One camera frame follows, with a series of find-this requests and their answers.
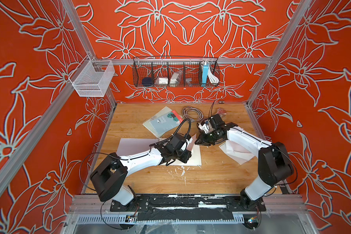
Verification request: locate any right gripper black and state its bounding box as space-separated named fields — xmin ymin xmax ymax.
xmin=194 ymin=130 xmax=219 ymax=147

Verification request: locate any teal steno notes notebook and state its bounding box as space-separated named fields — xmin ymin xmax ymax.
xmin=151 ymin=110 xmax=183 ymax=131

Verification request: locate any torn white notebook page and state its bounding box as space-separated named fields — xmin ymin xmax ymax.
xmin=219 ymin=140 xmax=254 ymax=165

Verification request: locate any white sticker picture notebook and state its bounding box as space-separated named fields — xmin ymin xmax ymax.
xmin=116 ymin=134 xmax=202 ymax=166

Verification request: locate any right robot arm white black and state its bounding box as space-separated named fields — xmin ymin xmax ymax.
xmin=195 ymin=114 xmax=294 ymax=210

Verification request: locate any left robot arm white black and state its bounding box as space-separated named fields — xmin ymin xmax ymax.
xmin=90 ymin=119 xmax=193 ymax=206

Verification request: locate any light blue box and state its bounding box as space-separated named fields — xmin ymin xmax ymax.
xmin=201 ymin=61 xmax=209 ymax=87

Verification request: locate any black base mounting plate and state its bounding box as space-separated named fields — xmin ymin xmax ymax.
xmin=110 ymin=194 xmax=266 ymax=223

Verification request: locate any clear plastic bag in basket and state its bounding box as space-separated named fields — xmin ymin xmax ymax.
xmin=169 ymin=71 xmax=183 ymax=87

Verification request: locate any white small box in basket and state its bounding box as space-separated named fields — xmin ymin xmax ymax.
xmin=155 ymin=77 xmax=169 ymax=86

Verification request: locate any dark round object in basket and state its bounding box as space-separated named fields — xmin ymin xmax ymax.
xmin=141 ymin=77 xmax=154 ymax=87

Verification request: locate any small coiled metal hose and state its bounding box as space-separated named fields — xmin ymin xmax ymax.
xmin=181 ymin=106 xmax=204 ymax=123

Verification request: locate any white cable in basket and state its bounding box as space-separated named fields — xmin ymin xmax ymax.
xmin=207 ymin=65 xmax=219 ymax=84

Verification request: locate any black wire wall basket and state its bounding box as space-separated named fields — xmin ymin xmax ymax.
xmin=132 ymin=56 xmax=220 ymax=88

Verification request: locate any white wire basket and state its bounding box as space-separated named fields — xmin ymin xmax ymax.
xmin=70 ymin=60 xmax=115 ymax=98

